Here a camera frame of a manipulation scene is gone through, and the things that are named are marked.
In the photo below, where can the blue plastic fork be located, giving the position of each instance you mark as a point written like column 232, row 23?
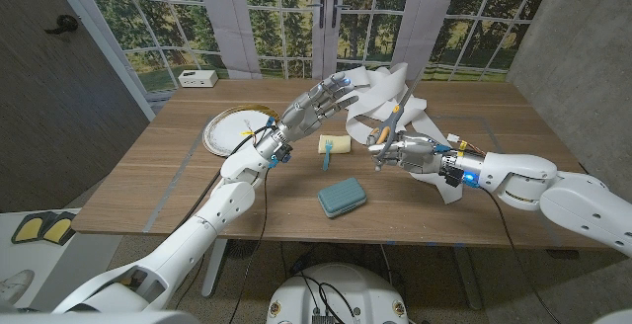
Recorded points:
column 326, row 158

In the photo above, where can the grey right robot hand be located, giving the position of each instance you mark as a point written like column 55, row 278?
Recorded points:
column 417, row 151

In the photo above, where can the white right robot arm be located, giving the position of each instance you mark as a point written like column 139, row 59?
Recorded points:
column 568, row 200

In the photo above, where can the yellow black foot pad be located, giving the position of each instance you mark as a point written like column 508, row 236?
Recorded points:
column 64, row 227
column 29, row 227

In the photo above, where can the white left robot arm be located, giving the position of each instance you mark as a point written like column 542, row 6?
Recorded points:
column 207, row 215

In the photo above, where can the white robot torso base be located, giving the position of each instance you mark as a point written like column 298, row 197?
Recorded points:
column 345, row 289

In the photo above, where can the grey table leg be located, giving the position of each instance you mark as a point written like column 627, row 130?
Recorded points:
column 466, row 279

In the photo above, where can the gold rimmed paper plate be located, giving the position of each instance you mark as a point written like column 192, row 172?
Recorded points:
column 222, row 136

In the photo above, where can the white table leg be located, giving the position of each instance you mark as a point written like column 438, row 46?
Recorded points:
column 214, row 274

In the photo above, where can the white power box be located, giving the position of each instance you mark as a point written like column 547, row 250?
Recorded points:
column 197, row 78

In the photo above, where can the teal soapbox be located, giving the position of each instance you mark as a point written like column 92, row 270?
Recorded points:
column 341, row 196

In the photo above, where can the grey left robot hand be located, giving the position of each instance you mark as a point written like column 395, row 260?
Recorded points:
column 308, row 111

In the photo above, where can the white receipt paper strip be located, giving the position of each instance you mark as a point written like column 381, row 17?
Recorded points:
column 449, row 193

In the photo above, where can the dark round floor fan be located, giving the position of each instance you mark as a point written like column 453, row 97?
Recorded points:
column 243, row 248

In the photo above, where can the white sneaker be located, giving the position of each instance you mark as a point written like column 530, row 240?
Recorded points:
column 15, row 287

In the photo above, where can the printed window backdrop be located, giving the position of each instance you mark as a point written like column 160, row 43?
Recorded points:
column 163, row 27

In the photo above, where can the yellow sponge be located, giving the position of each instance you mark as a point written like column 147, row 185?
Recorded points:
column 341, row 143

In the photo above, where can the grey orange scissors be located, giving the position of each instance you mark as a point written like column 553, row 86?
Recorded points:
column 392, row 121

